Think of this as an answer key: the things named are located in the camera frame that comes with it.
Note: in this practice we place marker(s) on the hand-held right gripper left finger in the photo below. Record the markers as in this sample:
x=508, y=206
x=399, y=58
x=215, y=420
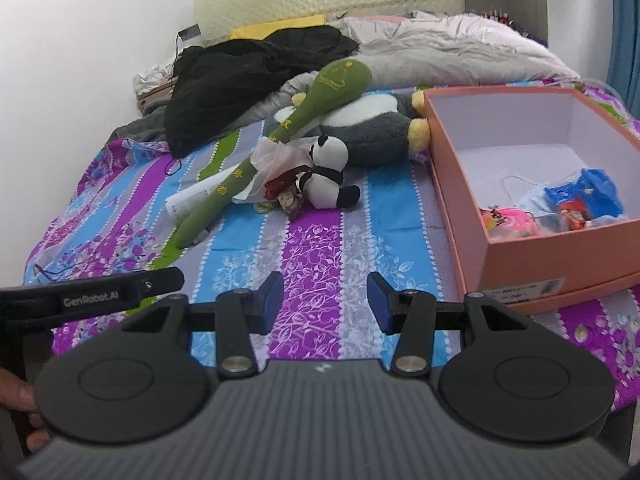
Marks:
x=274, y=305

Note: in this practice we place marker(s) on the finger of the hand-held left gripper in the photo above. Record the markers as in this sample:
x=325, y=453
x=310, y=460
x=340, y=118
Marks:
x=90, y=300

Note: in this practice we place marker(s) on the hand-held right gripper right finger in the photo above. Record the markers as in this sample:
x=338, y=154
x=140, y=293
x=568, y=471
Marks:
x=380, y=305

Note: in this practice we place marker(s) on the pink toy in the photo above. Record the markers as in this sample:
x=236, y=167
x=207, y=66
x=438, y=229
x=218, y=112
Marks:
x=512, y=220

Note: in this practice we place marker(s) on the orange cardboard box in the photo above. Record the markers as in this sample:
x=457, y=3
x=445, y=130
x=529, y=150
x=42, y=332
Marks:
x=550, y=260

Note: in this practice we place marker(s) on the blue face mask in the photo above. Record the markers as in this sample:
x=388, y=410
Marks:
x=530, y=197

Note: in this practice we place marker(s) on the blue snack packet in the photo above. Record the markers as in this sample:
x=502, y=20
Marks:
x=595, y=185

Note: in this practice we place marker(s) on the person's left hand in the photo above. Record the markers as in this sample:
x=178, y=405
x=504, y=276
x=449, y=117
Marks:
x=15, y=390

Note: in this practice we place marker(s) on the purple blue floral bedsheet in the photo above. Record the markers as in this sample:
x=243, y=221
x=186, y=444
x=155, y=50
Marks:
x=310, y=250

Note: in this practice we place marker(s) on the red snack packet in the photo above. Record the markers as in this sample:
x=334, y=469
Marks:
x=577, y=212
x=280, y=185

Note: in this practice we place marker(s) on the white paper packet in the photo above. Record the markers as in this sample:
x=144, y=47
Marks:
x=187, y=202

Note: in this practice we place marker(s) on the panda plush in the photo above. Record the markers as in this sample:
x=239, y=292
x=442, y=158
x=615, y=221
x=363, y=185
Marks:
x=327, y=170

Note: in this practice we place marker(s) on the clear plastic bag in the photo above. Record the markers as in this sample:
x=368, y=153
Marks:
x=280, y=157

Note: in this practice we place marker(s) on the grey white penguin plush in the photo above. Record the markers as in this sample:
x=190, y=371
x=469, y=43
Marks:
x=370, y=135

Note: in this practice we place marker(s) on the grey cloth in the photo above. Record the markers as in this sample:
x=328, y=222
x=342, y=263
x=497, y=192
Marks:
x=140, y=127

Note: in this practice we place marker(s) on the brown cardboard box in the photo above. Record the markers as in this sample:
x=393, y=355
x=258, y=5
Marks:
x=155, y=100

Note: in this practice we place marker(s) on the black clothing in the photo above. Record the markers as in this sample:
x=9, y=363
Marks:
x=225, y=85

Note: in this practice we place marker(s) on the long green plush stick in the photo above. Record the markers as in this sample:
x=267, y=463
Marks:
x=340, y=80

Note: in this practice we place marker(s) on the white crumpled cloth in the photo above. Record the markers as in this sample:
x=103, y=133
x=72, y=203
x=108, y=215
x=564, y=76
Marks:
x=155, y=76

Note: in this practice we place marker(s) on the grey white quilt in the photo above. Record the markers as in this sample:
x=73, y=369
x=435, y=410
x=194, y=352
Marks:
x=450, y=45

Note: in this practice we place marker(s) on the yellow cloth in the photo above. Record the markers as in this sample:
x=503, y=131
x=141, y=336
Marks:
x=290, y=25

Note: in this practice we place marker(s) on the pink cloth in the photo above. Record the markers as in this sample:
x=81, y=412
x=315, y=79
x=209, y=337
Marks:
x=375, y=18

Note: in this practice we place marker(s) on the row of colourful items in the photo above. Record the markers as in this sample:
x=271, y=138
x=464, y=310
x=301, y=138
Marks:
x=495, y=16

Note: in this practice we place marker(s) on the blue curtain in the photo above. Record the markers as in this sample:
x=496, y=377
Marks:
x=625, y=30

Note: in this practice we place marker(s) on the black wall charger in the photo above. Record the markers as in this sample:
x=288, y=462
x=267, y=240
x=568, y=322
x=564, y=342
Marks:
x=189, y=32

